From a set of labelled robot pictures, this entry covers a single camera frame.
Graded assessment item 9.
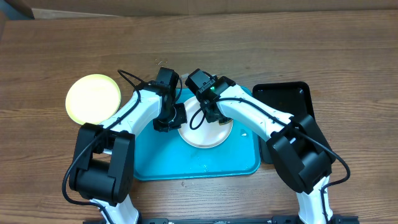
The green yellow scrubbing sponge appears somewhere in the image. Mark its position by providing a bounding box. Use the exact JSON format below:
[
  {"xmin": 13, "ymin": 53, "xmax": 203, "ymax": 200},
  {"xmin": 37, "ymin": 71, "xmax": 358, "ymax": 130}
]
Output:
[{"xmin": 218, "ymin": 119, "xmax": 233, "ymax": 126}]

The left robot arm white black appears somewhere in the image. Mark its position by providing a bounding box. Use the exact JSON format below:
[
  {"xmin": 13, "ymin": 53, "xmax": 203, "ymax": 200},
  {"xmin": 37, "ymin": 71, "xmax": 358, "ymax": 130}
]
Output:
[{"xmin": 62, "ymin": 80, "xmax": 187, "ymax": 223}]

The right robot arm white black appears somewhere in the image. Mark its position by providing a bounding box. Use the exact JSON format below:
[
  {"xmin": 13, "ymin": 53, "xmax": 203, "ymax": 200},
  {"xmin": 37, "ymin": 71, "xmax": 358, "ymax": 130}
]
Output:
[{"xmin": 189, "ymin": 76, "xmax": 336, "ymax": 223}]

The cardboard sheet at back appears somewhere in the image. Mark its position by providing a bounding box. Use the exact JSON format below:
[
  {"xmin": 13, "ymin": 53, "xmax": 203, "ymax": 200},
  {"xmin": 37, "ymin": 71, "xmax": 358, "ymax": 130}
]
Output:
[{"xmin": 1, "ymin": 0, "xmax": 397, "ymax": 17}]

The light green round plate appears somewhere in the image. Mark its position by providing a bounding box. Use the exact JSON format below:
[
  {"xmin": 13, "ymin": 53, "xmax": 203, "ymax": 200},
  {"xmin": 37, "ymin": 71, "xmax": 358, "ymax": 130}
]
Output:
[{"xmin": 65, "ymin": 74, "xmax": 121, "ymax": 124}]

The black rectangular wash tray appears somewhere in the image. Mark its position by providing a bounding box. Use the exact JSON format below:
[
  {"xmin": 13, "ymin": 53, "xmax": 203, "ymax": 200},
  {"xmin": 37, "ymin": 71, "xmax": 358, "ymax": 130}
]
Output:
[{"xmin": 252, "ymin": 81, "xmax": 317, "ymax": 165}]

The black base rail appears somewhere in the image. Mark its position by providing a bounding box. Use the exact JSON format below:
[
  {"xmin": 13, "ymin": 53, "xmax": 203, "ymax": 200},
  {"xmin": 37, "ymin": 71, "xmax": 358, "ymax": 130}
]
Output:
[{"xmin": 83, "ymin": 215, "xmax": 360, "ymax": 224}]

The white plate with ketchup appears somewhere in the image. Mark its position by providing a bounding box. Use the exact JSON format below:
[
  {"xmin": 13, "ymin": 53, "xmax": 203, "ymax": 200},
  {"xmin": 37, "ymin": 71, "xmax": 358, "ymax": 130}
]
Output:
[{"xmin": 178, "ymin": 96, "xmax": 233, "ymax": 148}]

